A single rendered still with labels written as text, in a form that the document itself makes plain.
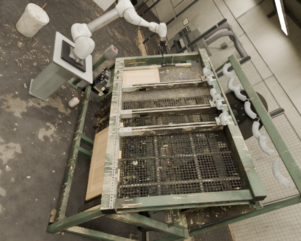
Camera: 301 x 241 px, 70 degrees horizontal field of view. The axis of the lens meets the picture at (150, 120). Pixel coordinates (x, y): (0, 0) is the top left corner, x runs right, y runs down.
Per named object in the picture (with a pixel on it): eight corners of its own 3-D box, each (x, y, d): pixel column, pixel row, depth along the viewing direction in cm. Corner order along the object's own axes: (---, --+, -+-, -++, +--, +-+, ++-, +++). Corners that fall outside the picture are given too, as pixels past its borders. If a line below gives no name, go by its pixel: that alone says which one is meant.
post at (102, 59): (72, 81, 341) (104, 54, 308) (75, 83, 345) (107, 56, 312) (71, 83, 337) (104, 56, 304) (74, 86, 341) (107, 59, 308)
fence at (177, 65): (123, 70, 304) (123, 67, 301) (190, 65, 303) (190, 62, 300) (123, 71, 300) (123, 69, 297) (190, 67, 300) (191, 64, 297)
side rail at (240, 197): (117, 203, 184) (115, 198, 175) (245, 194, 183) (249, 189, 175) (117, 213, 178) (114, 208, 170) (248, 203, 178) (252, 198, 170)
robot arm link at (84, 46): (75, 57, 234) (88, 44, 225) (70, 44, 239) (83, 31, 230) (87, 61, 248) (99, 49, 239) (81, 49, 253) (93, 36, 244)
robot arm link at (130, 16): (143, 19, 234) (138, 10, 238) (131, 14, 221) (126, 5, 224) (135, 28, 242) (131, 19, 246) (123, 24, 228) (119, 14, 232)
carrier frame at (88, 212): (82, 87, 354) (118, 58, 318) (137, 127, 437) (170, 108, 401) (46, 232, 208) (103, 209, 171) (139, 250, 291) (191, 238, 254)
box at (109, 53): (103, 51, 308) (112, 44, 300) (109, 57, 315) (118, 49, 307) (102, 56, 300) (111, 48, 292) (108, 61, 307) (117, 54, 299)
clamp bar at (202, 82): (123, 88, 277) (120, 72, 259) (214, 81, 276) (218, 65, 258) (122, 93, 270) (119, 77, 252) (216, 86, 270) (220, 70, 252)
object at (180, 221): (167, 165, 262) (232, 136, 225) (174, 169, 271) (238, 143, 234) (174, 226, 216) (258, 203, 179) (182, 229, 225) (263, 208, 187)
